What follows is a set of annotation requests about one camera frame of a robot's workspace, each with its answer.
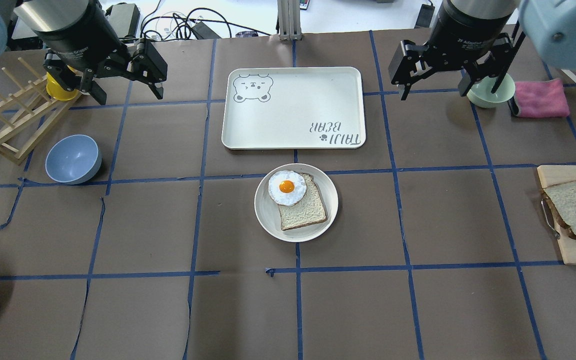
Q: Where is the pink cloth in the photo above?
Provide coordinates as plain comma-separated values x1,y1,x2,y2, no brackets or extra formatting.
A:
507,79,570,119

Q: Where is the round cream plate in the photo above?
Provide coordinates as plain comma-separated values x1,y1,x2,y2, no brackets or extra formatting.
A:
254,162,339,243

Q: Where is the white bear serving tray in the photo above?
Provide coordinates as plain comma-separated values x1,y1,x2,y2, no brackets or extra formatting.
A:
221,66,367,150

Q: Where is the wooden dish rack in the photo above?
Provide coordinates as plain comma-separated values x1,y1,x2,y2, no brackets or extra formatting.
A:
0,57,82,165

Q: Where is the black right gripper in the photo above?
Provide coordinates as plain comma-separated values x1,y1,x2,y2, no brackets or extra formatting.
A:
388,5,517,101

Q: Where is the blue bowl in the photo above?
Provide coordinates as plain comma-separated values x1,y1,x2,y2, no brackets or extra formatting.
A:
45,134,103,185

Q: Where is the light green bowl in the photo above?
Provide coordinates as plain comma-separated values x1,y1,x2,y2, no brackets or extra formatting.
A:
466,73,515,109

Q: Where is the black cable bundle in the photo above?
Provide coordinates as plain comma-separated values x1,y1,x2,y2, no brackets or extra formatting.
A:
140,0,273,42

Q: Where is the fried egg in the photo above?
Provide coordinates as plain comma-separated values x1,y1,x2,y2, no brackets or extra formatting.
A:
267,170,307,207

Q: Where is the aluminium frame post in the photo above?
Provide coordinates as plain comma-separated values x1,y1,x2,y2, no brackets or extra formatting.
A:
276,0,303,41

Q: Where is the yellow cup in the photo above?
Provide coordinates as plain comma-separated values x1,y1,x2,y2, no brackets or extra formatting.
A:
46,71,81,101

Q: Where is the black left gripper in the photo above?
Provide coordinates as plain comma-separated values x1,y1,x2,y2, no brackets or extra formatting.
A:
36,2,169,105

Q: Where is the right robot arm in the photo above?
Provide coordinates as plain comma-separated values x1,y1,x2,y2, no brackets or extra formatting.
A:
388,0,576,100

